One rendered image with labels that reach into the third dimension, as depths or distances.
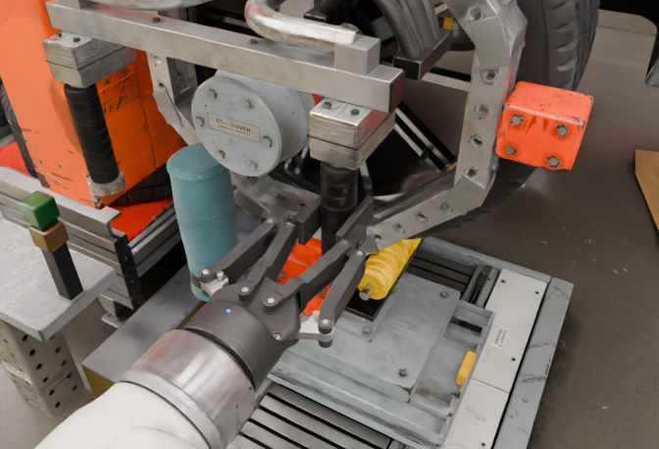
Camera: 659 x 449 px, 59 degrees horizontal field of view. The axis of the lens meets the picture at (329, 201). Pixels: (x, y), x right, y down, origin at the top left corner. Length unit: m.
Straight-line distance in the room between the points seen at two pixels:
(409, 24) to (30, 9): 0.62
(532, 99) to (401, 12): 0.22
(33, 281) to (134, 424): 0.80
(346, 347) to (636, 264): 1.02
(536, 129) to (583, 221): 1.37
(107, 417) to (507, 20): 0.53
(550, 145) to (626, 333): 1.09
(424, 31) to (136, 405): 0.40
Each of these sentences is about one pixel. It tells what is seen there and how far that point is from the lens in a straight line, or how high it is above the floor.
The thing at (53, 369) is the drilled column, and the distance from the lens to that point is 1.47.
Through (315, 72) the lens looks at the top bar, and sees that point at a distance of 0.54.
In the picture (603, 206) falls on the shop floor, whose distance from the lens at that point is 2.15.
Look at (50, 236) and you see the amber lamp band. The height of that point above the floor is 0.60.
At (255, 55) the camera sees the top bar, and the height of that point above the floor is 0.98.
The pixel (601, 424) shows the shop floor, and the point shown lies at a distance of 1.54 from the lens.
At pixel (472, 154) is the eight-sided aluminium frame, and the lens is 0.74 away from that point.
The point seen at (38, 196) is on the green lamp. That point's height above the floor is 0.66.
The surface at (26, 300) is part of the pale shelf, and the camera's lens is 1.15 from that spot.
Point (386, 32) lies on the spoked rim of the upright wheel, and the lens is 0.84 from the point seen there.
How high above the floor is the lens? 1.20
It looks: 38 degrees down
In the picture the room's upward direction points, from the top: straight up
